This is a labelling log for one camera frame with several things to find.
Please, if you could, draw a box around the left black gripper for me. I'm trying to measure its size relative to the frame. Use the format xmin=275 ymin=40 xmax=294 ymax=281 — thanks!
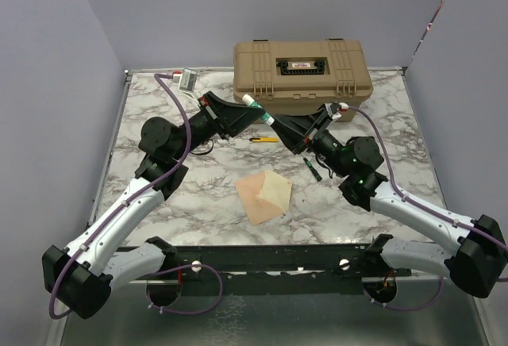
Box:
xmin=172 ymin=90 xmax=266 ymax=161

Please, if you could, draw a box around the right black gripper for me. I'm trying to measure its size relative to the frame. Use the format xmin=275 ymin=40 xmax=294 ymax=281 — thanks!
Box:
xmin=267 ymin=108 xmax=351 ymax=179

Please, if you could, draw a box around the white green glue stick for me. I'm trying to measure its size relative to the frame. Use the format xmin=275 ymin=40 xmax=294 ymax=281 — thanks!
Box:
xmin=241 ymin=94 xmax=275 ymax=126

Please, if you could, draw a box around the peach paper envelope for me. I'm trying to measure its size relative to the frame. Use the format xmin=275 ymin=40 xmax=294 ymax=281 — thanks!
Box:
xmin=235 ymin=171 xmax=292 ymax=225

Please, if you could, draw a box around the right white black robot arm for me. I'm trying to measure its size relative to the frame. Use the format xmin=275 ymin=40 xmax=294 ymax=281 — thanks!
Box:
xmin=269 ymin=103 xmax=507 ymax=298

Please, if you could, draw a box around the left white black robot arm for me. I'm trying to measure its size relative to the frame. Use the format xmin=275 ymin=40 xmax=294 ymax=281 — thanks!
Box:
xmin=42 ymin=92 xmax=265 ymax=320

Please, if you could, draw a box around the yellow black pen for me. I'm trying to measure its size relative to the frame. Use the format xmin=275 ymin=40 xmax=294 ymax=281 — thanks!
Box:
xmin=249 ymin=137 xmax=279 ymax=143

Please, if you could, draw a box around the tan plastic toolbox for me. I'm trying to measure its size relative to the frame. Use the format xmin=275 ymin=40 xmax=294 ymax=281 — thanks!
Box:
xmin=233 ymin=38 xmax=374 ymax=115

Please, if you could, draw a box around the black green marker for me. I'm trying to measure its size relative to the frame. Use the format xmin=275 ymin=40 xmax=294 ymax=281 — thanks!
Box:
xmin=303 ymin=157 xmax=322 ymax=182

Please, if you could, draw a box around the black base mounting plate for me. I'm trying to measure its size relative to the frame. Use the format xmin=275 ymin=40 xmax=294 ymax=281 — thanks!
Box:
xmin=130 ymin=234 xmax=414 ymax=296

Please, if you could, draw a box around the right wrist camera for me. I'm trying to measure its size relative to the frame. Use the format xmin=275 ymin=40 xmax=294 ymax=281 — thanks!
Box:
xmin=324 ymin=102 xmax=349 ymax=121

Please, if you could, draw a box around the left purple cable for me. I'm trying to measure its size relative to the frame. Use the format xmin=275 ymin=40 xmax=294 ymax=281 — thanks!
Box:
xmin=48 ymin=72 xmax=223 ymax=320

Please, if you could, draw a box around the purple cable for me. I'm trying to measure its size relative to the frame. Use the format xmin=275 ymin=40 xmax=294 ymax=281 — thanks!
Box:
xmin=48 ymin=72 xmax=223 ymax=320
xmin=344 ymin=103 xmax=508 ymax=313

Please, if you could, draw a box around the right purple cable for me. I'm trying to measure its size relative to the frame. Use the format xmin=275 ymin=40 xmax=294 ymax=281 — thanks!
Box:
xmin=344 ymin=103 xmax=508 ymax=313

